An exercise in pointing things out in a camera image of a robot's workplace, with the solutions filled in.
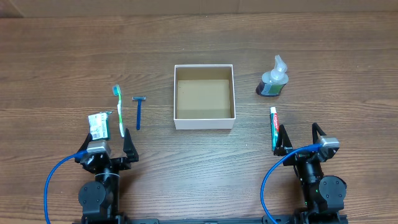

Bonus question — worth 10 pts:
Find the green white toothbrush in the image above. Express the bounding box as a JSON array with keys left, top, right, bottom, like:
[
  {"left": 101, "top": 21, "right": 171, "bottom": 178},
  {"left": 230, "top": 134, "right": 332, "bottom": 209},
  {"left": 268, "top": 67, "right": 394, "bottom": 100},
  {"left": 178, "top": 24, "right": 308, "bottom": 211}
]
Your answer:
[{"left": 113, "top": 84, "right": 125, "bottom": 138}]

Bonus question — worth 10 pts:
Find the left blue cable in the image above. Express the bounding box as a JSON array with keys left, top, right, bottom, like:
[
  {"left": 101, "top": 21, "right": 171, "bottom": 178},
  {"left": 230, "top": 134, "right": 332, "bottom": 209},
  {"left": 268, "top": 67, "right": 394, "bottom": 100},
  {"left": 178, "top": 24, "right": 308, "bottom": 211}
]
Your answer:
[{"left": 44, "top": 150, "right": 88, "bottom": 224}]

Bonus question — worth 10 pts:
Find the Colgate toothpaste tube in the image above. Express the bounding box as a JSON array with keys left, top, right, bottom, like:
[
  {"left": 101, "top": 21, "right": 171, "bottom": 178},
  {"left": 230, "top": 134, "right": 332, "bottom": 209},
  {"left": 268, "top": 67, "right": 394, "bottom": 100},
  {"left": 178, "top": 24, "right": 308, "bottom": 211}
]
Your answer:
[{"left": 270, "top": 107, "right": 279, "bottom": 151}]

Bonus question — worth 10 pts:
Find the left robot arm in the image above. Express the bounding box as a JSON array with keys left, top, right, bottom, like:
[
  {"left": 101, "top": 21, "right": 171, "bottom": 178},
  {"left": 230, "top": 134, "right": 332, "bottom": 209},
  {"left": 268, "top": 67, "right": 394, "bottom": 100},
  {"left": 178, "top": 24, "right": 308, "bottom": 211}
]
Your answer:
[{"left": 75, "top": 129, "right": 139, "bottom": 224}]

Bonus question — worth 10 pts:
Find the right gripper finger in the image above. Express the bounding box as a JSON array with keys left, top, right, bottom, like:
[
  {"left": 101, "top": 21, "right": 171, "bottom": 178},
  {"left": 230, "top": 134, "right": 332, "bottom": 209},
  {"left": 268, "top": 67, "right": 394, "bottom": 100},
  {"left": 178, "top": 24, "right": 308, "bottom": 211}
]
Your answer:
[
  {"left": 312, "top": 123, "right": 326, "bottom": 144},
  {"left": 274, "top": 124, "right": 293, "bottom": 156}
]

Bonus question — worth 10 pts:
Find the clear soap pump bottle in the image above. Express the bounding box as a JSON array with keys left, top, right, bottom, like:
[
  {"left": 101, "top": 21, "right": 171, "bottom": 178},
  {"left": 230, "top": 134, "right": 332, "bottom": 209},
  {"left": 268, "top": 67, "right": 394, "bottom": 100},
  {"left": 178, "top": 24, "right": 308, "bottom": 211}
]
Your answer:
[{"left": 256, "top": 55, "right": 289, "bottom": 96}]

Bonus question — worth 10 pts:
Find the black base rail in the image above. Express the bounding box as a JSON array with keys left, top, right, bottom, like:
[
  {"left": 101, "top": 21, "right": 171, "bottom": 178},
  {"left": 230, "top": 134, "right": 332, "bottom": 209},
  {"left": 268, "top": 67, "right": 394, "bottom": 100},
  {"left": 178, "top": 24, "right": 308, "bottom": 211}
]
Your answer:
[{"left": 73, "top": 214, "right": 348, "bottom": 224}]

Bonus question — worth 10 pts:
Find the right blue cable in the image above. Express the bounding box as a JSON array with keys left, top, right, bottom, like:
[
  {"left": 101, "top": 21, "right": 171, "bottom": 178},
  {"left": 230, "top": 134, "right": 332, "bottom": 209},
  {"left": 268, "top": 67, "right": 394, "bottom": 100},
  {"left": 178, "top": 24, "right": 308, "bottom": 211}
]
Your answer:
[{"left": 260, "top": 143, "right": 323, "bottom": 224}]

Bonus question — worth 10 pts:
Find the green white soap packet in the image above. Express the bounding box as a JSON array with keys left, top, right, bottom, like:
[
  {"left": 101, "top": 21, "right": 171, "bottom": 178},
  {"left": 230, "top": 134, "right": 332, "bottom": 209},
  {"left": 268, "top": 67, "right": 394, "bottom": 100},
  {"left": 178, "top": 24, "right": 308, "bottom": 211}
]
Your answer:
[{"left": 88, "top": 111, "right": 112, "bottom": 141}]

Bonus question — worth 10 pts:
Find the blue disposable razor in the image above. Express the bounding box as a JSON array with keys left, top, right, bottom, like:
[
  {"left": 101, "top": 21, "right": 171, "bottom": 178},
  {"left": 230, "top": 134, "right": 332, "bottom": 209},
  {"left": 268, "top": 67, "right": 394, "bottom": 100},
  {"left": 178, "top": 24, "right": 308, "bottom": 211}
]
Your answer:
[{"left": 132, "top": 96, "right": 146, "bottom": 130}]

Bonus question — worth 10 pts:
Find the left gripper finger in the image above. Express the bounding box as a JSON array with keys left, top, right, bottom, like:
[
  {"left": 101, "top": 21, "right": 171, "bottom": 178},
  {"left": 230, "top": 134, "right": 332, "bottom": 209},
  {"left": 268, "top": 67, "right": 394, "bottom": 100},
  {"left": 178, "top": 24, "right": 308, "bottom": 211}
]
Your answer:
[
  {"left": 123, "top": 128, "right": 139, "bottom": 162},
  {"left": 74, "top": 133, "right": 93, "bottom": 162}
]

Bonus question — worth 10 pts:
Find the blue cable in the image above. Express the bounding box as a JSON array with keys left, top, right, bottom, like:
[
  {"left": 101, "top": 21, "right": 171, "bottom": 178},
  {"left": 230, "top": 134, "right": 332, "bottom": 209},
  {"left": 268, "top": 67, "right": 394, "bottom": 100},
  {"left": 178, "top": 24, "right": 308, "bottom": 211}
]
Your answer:
[
  {"left": 44, "top": 150, "right": 88, "bottom": 224},
  {"left": 260, "top": 143, "right": 323, "bottom": 224}
]

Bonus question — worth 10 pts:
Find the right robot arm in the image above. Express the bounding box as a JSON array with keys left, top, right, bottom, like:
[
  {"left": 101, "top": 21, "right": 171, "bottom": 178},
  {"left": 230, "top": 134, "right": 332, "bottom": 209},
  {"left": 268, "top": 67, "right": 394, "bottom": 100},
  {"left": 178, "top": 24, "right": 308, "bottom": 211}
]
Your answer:
[{"left": 274, "top": 123, "right": 348, "bottom": 223}]

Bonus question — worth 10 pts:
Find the white cardboard box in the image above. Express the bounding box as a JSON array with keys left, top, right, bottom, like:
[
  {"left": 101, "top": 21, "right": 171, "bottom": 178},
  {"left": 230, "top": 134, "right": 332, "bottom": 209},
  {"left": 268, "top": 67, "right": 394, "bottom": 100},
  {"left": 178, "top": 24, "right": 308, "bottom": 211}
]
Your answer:
[{"left": 174, "top": 64, "right": 236, "bottom": 129}]

